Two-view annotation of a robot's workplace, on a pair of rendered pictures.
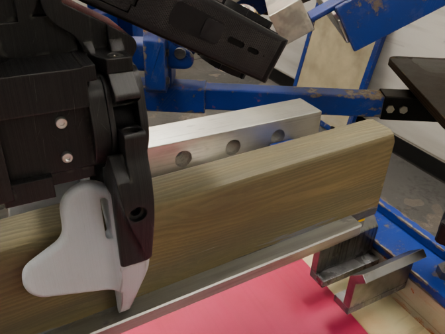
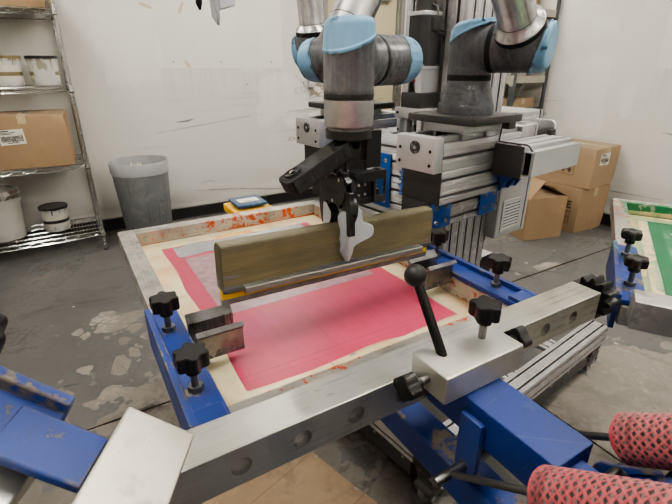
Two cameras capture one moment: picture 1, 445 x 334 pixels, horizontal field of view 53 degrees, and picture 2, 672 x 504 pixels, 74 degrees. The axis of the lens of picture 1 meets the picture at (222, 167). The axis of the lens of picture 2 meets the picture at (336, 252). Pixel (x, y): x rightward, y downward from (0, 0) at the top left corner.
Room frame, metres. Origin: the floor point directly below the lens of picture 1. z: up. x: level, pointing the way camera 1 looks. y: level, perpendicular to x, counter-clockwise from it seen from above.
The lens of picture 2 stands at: (0.89, 0.04, 1.38)
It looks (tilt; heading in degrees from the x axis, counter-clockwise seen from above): 23 degrees down; 178
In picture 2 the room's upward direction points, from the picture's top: straight up
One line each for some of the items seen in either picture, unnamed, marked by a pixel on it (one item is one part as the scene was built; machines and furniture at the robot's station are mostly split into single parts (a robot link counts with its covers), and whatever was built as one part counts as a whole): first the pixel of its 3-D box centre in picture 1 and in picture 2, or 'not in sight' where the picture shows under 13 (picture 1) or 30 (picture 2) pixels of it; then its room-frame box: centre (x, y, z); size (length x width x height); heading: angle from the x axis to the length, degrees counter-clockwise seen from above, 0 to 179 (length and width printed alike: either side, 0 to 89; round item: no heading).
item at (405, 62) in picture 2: not in sight; (380, 60); (0.10, 0.13, 1.39); 0.11 x 0.11 x 0.08; 47
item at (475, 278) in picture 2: not in sight; (462, 282); (0.09, 0.32, 0.98); 0.30 x 0.05 x 0.07; 29
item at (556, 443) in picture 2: not in sight; (499, 418); (0.51, 0.23, 1.02); 0.17 x 0.06 x 0.05; 29
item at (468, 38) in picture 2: not in sight; (474, 47); (-0.38, 0.44, 1.42); 0.13 x 0.12 x 0.14; 47
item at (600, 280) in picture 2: not in sight; (588, 297); (0.24, 0.49, 1.02); 0.07 x 0.06 x 0.07; 29
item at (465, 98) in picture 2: not in sight; (466, 94); (-0.39, 0.43, 1.31); 0.15 x 0.15 x 0.10
